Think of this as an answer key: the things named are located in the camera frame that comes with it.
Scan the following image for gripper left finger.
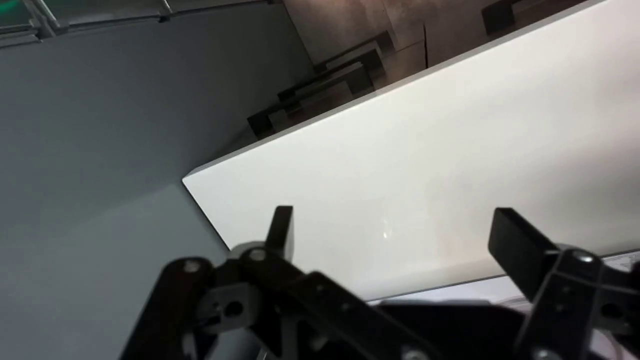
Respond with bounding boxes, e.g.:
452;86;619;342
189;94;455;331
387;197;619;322
120;205;442;360

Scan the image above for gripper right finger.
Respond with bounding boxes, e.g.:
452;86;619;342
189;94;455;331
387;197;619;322
487;207;640;360

